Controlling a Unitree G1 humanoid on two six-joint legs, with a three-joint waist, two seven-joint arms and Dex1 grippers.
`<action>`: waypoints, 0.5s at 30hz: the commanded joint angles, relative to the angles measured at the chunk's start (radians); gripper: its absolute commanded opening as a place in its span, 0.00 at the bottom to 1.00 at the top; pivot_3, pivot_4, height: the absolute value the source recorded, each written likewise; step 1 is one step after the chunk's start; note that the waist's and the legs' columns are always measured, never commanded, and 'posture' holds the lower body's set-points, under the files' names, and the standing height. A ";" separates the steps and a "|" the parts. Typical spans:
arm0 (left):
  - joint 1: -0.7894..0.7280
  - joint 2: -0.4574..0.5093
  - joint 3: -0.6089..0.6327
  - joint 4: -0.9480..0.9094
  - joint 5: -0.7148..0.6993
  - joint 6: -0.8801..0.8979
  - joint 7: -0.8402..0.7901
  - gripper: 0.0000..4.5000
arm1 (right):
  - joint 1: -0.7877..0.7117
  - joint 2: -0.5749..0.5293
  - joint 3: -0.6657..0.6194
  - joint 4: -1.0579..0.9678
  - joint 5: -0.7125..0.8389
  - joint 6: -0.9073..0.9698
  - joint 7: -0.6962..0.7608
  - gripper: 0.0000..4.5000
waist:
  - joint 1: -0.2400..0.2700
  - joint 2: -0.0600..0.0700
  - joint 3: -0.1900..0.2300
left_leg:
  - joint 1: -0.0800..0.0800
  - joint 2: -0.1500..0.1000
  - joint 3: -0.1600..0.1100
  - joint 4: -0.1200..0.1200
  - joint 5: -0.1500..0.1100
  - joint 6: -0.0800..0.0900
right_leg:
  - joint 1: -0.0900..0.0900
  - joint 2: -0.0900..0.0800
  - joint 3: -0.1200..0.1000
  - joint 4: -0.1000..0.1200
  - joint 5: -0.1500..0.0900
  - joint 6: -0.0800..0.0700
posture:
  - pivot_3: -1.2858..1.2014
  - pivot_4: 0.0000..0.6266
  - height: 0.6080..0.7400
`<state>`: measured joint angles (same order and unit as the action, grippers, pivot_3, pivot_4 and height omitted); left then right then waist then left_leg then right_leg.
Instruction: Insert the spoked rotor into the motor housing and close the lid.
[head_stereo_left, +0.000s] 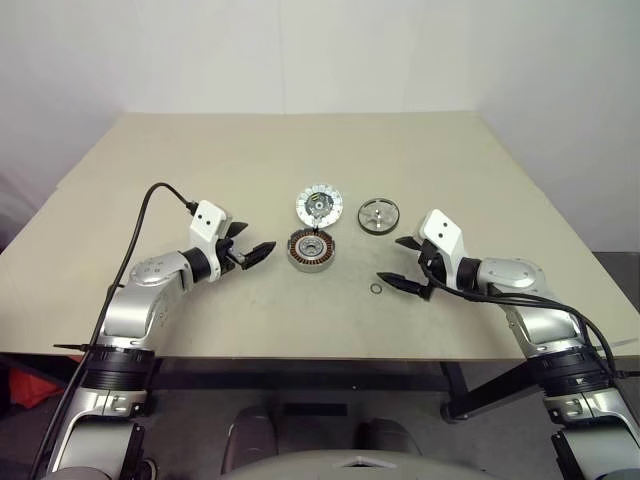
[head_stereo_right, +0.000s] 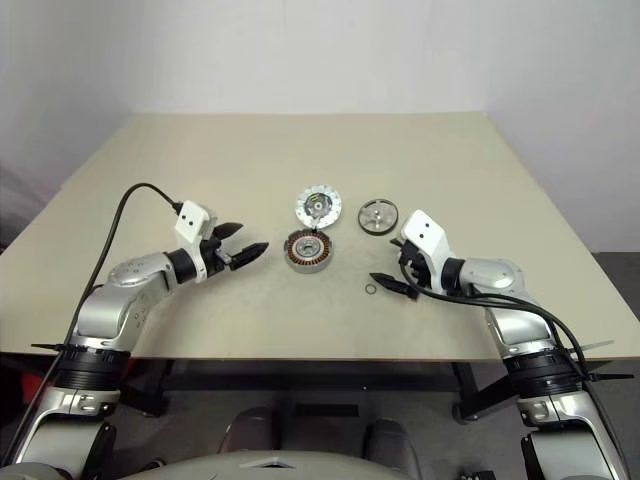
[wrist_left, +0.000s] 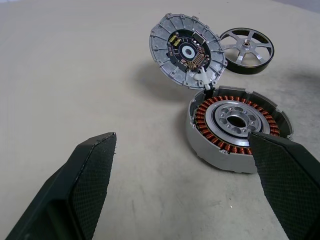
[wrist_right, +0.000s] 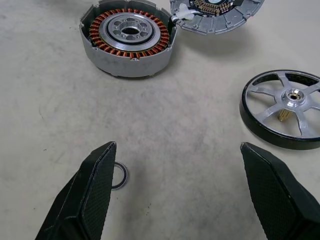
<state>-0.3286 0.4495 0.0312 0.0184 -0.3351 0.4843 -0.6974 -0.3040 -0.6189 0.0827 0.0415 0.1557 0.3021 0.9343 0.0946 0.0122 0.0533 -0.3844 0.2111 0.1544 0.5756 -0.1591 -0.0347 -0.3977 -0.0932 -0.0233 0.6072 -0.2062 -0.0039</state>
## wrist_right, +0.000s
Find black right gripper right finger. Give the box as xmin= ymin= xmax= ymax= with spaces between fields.
xmin=240 ymin=141 xmax=320 ymax=240

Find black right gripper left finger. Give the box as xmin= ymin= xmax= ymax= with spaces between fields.
xmin=34 ymin=141 xmax=117 ymax=240

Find black and silver rotor wheel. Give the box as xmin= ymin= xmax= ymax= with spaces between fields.
xmin=239 ymin=69 xmax=320 ymax=151

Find grey motor housing copper windings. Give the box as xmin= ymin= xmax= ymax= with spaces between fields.
xmin=79 ymin=0 xmax=179 ymax=78

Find round grey metal part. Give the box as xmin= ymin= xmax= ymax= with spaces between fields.
xmin=169 ymin=0 xmax=265 ymax=36

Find small thin metal ring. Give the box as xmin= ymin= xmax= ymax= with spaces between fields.
xmin=111 ymin=161 xmax=129 ymax=191

